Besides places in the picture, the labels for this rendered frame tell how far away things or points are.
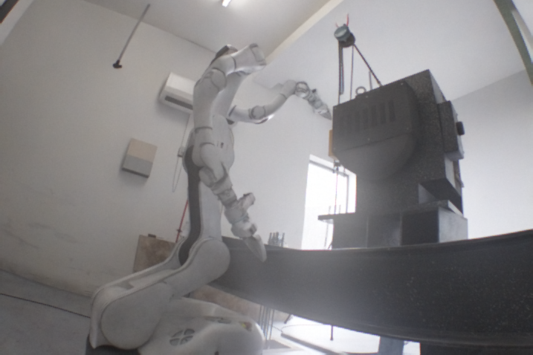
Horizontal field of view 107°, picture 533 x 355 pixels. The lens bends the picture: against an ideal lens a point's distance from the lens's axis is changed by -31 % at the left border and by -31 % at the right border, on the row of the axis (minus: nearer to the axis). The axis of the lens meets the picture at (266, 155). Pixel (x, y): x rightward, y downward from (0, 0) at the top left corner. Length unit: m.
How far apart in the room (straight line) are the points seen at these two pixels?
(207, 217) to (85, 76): 2.27
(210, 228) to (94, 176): 1.75
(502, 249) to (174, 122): 2.80
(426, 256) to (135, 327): 0.90
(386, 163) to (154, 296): 1.08
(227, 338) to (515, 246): 0.86
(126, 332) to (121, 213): 1.79
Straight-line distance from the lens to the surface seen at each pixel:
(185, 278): 1.05
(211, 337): 0.97
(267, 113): 1.58
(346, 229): 1.60
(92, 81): 3.04
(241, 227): 0.98
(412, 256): 0.85
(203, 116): 0.97
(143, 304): 1.00
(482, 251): 0.77
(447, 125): 1.44
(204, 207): 1.13
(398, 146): 1.33
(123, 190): 2.70
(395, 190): 1.41
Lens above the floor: 0.58
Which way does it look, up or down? 22 degrees up
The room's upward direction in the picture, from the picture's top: 8 degrees clockwise
